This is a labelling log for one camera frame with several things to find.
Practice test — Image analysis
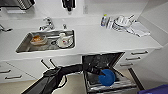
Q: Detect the white drawer unit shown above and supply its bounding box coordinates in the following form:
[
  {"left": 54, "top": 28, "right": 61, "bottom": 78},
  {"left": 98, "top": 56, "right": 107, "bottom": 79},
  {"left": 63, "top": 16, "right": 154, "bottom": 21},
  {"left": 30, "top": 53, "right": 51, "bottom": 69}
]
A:
[
  {"left": 0, "top": 59, "right": 33, "bottom": 85},
  {"left": 114, "top": 48, "right": 161, "bottom": 73}
]

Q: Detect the chrome faucet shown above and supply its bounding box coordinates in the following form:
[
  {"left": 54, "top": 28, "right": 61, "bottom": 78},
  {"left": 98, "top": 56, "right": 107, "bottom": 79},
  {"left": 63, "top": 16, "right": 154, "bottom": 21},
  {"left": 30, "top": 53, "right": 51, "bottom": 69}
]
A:
[{"left": 38, "top": 16, "right": 56, "bottom": 32}]

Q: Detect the steel dishwasher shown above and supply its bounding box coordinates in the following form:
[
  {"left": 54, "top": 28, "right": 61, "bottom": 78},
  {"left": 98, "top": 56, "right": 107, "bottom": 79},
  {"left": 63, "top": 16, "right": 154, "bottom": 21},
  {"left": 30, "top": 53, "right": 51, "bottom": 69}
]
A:
[{"left": 81, "top": 51, "right": 146, "bottom": 94}]

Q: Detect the white wall outlet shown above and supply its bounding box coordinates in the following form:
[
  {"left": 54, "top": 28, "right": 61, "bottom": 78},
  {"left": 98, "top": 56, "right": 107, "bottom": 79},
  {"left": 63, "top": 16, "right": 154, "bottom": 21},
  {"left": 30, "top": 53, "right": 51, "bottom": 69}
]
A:
[{"left": 83, "top": 4, "right": 90, "bottom": 15}]

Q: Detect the clear drinking glass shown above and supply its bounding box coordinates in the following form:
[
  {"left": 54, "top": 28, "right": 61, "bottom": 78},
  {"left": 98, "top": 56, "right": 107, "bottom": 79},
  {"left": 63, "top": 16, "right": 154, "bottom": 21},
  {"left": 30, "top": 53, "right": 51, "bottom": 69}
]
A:
[{"left": 106, "top": 18, "right": 115, "bottom": 30}]

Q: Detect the blue bin lid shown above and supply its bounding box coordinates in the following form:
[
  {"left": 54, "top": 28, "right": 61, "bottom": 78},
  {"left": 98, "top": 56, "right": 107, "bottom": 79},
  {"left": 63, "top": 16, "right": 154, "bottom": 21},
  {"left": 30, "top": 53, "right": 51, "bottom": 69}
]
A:
[{"left": 137, "top": 84, "right": 168, "bottom": 94}]

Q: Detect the white folded towel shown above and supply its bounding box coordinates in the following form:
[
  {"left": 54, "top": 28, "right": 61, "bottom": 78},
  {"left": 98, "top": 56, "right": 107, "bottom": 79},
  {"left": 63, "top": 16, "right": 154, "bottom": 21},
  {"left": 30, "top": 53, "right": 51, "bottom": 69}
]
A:
[{"left": 126, "top": 21, "right": 152, "bottom": 39}]

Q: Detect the blue dish soap bottle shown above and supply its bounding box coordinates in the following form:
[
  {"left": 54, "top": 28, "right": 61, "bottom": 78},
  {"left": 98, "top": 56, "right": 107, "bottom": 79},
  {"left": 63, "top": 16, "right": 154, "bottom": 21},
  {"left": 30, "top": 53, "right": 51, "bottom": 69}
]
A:
[{"left": 100, "top": 13, "right": 110, "bottom": 28}]

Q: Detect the dish rack with dishes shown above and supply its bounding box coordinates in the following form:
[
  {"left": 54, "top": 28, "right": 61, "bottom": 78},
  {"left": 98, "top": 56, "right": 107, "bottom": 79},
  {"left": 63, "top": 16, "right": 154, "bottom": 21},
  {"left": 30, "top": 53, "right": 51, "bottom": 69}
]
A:
[{"left": 0, "top": 24, "right": 14, "bottom": 34}]

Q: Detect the blue bowl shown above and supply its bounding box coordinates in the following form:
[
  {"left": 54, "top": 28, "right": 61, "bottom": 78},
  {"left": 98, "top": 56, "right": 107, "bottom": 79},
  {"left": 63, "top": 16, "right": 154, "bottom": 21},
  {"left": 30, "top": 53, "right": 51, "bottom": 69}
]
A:
[{"left": 98, "top": 68, "right": 117, "bottom": 87}]

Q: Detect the stack of white plates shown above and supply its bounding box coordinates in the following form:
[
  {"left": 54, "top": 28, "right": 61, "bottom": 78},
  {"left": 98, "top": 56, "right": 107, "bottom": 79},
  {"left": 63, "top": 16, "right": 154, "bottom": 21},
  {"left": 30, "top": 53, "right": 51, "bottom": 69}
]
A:
[{"left": 111, "top": 14, "right": 136, "bottom": 34}]

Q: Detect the white two-door base cabinet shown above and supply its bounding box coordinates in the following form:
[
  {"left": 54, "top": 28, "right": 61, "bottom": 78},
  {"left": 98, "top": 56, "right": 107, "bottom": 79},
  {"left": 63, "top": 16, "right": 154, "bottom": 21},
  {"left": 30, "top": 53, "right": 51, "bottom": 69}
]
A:
[{"left": 7, "top": 54, "right": 85, "bottom": 88}]

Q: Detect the black soap dispenser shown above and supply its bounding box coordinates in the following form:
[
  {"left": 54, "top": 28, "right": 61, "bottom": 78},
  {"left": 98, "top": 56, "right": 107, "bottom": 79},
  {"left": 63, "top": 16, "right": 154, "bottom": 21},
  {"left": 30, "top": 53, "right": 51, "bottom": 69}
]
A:
[{"left": 60, "top": 0, "right": 77, "bottom": 12}]

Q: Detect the brown bowl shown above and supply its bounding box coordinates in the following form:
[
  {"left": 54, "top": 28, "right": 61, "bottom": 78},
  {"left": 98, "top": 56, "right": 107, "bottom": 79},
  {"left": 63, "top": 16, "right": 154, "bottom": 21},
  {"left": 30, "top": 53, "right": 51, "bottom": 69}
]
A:
[{"left": 30, "top": 34, "right": 49, "bottom": 46}]

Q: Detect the white cup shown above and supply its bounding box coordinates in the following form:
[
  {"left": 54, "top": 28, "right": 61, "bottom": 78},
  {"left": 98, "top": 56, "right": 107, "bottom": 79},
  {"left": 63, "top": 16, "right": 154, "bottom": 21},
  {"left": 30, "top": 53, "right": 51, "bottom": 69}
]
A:
[{"left": 56, "top": 32, "right": 75, "bottom": 49}]

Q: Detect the steel sink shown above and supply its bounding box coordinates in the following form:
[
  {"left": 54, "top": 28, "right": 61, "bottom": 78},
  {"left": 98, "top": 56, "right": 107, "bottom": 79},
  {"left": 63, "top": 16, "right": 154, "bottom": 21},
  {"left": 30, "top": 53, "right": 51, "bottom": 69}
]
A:
[{"left": 14, "top": 29, "right": 77, "bottom": 55}]

